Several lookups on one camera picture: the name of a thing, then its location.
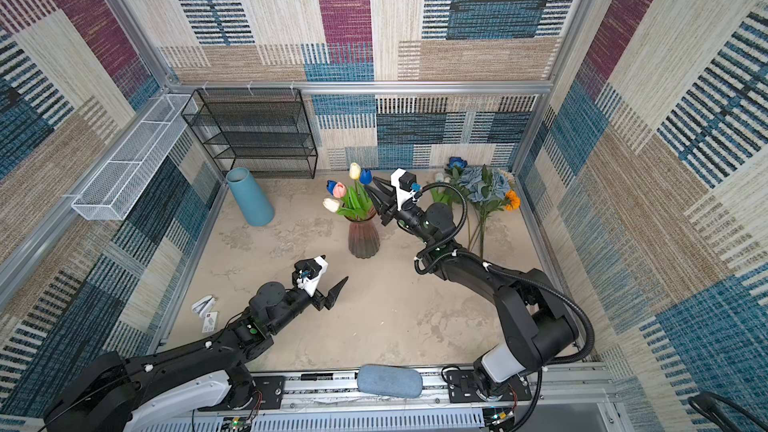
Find small white paper tags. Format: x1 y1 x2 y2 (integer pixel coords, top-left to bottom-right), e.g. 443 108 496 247
191 295 218 334

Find teal cylindrical vase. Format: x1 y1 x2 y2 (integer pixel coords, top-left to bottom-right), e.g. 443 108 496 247
226 167 275 227

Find red ribbed glass vase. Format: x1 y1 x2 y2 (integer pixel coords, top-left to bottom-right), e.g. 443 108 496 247
348 208 380 259

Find white wire mesh basket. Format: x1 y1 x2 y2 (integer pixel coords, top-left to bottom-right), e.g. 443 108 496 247
72 94 190 221

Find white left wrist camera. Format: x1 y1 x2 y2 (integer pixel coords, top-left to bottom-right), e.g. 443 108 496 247
292 255 328 297

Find blue-grey artificial rose bunch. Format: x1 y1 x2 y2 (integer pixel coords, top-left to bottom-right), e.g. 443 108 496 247
446 165 515 257

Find black wire shelf rack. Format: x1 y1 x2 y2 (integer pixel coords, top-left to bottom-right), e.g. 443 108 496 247
181 88 318 178

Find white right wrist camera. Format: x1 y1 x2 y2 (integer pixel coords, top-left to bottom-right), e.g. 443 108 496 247
390 168 421 211

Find blue-grey oval pad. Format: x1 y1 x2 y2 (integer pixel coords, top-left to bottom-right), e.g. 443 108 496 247
357 364 423 399

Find dark blue artificial rose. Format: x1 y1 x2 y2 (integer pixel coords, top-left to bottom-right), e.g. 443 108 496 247
447 156 468 172

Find orange artificial flower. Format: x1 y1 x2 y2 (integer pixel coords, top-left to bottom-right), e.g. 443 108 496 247
504 190 521 211

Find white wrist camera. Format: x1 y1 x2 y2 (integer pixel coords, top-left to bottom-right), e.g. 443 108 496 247
292 255 328 297
390 168 421 211

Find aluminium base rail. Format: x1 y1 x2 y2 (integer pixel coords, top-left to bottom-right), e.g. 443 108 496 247
119 362 613 432

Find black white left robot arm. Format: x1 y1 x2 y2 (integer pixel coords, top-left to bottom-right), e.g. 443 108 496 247
43 281 346 431

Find yellow artificial tulip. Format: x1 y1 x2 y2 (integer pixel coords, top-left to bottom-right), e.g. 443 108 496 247
349 162 368 219

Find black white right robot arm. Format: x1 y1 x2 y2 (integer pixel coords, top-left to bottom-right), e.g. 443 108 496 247
364 169 596 401

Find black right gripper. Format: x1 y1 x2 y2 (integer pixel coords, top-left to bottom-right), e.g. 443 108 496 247
365 175 434 245

